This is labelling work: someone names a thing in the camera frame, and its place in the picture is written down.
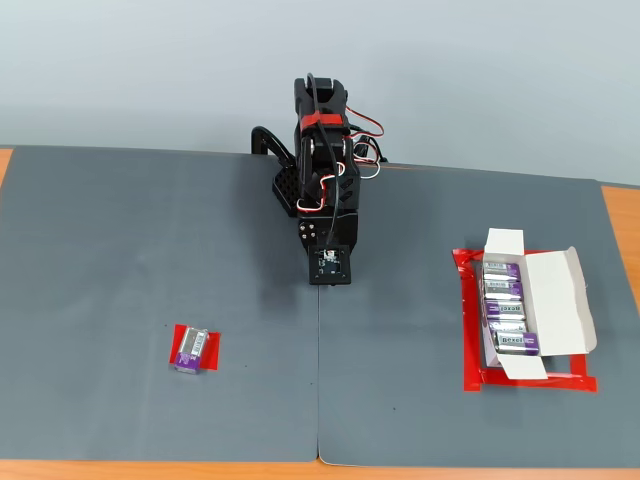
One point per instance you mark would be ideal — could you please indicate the red tape frame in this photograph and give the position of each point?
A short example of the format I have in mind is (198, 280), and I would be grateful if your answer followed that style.
(470, 350)

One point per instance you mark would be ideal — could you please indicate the grey table mat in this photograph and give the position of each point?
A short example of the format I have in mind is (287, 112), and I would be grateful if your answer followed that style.
(400, 325)
(100, 275)

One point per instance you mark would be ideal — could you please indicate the white cardboard box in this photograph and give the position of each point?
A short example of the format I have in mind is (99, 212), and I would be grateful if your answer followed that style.
(555, 300)

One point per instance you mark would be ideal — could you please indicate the black gripper camera module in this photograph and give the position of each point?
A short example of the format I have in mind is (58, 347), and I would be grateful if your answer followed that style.
(330, 267)

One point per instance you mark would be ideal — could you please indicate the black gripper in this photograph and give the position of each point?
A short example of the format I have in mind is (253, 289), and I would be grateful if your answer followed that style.
(307, 232)

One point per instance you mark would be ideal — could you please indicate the red tape patch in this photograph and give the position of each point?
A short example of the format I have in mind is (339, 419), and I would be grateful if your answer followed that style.
(213, 350)

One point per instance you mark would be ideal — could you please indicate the red tape band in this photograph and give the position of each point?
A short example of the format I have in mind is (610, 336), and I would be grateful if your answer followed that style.
(332, 120)

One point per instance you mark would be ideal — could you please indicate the purple silver battery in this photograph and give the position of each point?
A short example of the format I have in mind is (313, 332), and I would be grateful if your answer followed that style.
(504, 290)
(190, 350)
(505, 310)
(507, 326)
(502, 271)
(517, 342)

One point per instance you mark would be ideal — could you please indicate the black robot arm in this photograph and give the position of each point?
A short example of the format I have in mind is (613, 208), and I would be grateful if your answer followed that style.
(330, 100)

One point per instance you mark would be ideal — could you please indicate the black table clamp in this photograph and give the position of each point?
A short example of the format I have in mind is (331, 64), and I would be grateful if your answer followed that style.
(270, 137)

